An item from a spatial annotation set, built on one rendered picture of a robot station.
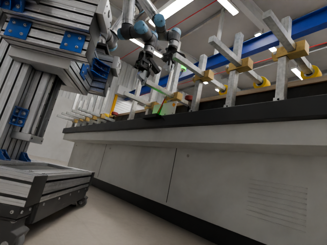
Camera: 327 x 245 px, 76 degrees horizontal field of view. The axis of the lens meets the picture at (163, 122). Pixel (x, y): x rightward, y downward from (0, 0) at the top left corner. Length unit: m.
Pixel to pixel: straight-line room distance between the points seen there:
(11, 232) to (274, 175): 1.06
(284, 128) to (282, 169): 0.26
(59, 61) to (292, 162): 1.17
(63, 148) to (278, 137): 8.47
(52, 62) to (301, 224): 1.29
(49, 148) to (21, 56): 7.86
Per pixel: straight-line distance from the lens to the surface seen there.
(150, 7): 1.67
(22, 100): 1.22
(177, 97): 1.44
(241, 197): 1.24
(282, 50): 1.13
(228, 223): 1.28
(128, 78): 10.33
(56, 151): 8.98
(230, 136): 1.09
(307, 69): 1.25
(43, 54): 1.15
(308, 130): 0.96
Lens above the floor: 0.31
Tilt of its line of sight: 14 degrees up
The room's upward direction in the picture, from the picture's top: 12 degrees clockwise
